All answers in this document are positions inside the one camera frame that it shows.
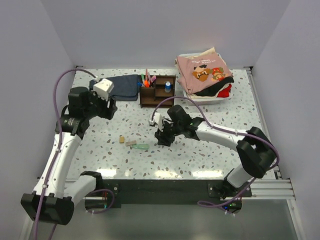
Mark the folded dark blue cloth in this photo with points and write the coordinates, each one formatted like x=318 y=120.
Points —
x=125 y=87

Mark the brown wooden desk organizer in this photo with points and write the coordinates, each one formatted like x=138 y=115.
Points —
x=150 y=97

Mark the black orange highlighter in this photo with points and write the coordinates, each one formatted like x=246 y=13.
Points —
x=146 y=84

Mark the dark red gel pen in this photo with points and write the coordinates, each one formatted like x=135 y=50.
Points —
x=147 y=75

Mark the tan eraser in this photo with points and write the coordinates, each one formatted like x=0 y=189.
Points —
x=130 y=143

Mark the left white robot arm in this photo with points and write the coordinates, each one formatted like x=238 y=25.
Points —
x=51 y=201

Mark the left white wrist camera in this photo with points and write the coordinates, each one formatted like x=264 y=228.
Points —
x=103 y=88

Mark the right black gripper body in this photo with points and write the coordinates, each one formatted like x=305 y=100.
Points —
x=170 y=131

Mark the pink pixel-print shirt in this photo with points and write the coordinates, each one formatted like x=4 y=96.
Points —
x=205 y=72

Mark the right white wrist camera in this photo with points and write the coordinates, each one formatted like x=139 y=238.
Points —
x=156 y=120

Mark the green capped white marker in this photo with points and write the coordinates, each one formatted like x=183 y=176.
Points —
x=143 y=78

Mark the white laundry basket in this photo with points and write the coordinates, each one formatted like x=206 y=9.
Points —
x=200 y=100

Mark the black garment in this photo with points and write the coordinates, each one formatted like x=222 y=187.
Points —
x=215 y=88

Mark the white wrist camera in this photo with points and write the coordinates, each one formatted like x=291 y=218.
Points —
x=156 y=120
x=103 y=88

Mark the red garment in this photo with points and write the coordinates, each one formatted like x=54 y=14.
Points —
x=225 y=91

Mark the blue grey pencil sharpener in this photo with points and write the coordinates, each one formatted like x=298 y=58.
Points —
x=167 y=87

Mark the orange gel pen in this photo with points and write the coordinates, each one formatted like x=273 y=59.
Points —
x=145 y=80

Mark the yellow sticky note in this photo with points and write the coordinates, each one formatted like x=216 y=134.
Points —
x=121 y=139

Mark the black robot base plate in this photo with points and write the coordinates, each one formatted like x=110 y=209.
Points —
x=162 y=192

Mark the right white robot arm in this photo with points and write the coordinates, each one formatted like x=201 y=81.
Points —
x=255 y=151

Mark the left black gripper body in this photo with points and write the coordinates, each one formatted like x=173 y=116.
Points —
x=98 y=106

